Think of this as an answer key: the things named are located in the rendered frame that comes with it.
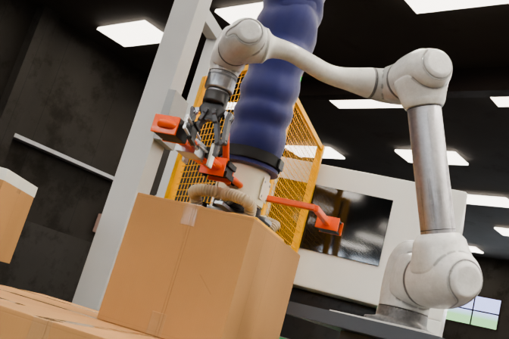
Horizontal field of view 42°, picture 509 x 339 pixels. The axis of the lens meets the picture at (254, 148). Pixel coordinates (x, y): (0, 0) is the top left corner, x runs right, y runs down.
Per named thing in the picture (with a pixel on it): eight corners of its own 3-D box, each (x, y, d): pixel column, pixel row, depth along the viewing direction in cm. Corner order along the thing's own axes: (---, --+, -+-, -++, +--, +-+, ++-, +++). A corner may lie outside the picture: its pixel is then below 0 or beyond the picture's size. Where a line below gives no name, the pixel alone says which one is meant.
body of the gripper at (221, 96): (235, 99, 203) (226, 127, 200) (209, 95, 206) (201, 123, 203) (226, 88, 196) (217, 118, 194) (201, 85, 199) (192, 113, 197)
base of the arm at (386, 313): (438, 341, 212) (441, 324, 214) (420, 331, 194) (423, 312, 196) (384, 328, 222) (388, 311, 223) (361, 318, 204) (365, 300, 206)
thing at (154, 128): (163, 141, 184) (168, 124, 185) (186, 145, 181) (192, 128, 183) (149, 130, 176) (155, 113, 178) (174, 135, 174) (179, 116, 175)
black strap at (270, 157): (229, 169, 250) (232, 159, 251) (288, 180, 242) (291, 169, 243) (208, 149, 229) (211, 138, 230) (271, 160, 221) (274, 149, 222)
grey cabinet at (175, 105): (166, 149, 386) (181, 102, 393) (174, 150, 384) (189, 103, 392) (151, 138, 368) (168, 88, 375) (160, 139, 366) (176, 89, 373)
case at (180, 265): (174, 334, 254) (204, 232, 264) (273, 363, 240) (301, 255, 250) (95, 318, 200) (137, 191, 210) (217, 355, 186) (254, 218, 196)
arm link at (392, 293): (412, 316, 217) (426, 250, 223) (443, 319, 200) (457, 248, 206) (368, 303, 214) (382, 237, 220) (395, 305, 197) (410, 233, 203)
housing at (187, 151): (183, 157, 195) (187, 143, 196) (204, 161, 193) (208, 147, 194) (173, 150, 189) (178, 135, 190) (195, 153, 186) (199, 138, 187)
